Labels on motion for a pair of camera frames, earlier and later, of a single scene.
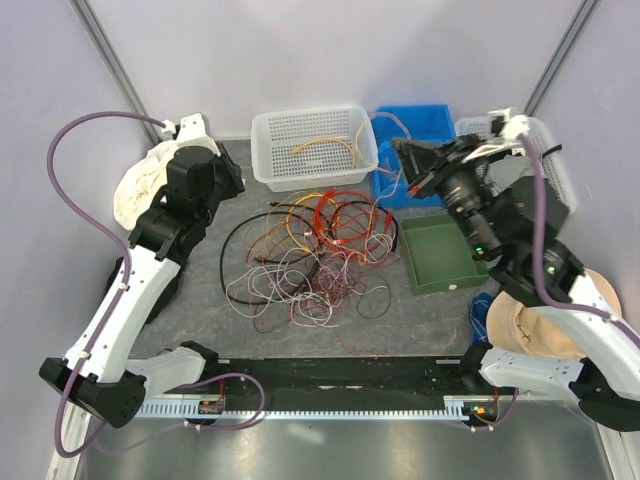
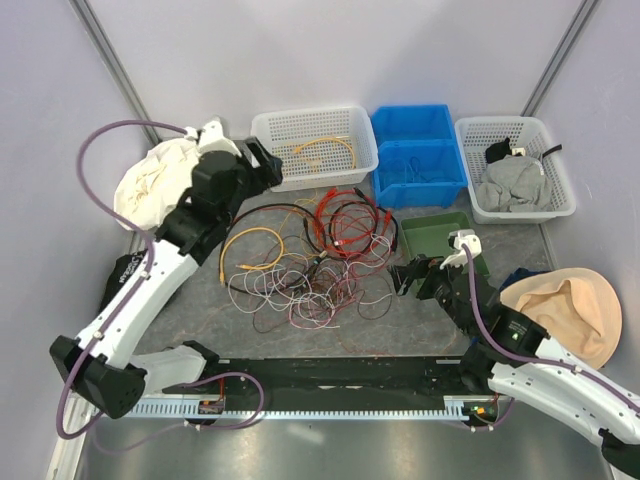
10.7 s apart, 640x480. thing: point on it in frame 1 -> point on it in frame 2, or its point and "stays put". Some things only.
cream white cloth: [141, 184] stays put
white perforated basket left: [313, 148] stays put
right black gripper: [422, 161] -> [417, 267]
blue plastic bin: [421, 122] stays put
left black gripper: [233, 171] -> [264, 176]
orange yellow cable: [290, 209] -> [279, 256]
